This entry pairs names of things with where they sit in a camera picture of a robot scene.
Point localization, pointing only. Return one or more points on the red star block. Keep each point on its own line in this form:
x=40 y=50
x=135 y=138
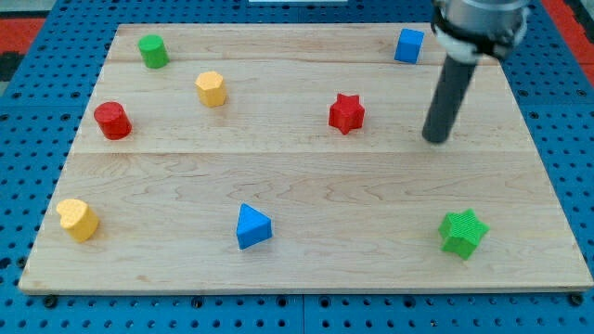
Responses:
x=346 y=113

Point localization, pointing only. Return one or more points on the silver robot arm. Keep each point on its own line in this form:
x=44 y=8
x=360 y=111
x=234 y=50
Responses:
x=468 y=30

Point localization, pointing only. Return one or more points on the green cylinder block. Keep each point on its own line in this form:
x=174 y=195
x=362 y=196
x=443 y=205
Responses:
x=153 y=51

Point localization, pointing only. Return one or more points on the blue cube block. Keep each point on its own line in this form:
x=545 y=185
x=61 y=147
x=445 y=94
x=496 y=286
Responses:
x=408 y=46

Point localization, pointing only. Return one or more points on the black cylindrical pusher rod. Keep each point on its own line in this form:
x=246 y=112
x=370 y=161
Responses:
x=453 y=83

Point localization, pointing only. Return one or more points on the yellow hexagon block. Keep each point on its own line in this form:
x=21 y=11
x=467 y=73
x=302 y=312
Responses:
x=211 y=89

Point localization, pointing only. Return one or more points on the blue triangle block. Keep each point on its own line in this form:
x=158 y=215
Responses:
x=253 y=227

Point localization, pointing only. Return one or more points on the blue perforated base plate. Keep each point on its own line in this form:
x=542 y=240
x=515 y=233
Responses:
x=45 y=100

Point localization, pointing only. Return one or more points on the green star block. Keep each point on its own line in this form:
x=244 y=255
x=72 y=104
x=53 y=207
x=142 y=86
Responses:
x=462 y=233

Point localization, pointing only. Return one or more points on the yellow heart block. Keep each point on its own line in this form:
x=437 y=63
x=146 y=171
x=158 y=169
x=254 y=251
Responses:
x=77 y=218

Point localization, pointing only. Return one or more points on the red cylinder block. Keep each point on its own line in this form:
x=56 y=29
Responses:
x=112 y=120

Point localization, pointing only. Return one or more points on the wooden board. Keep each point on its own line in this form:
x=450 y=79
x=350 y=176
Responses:
x=351 y=214

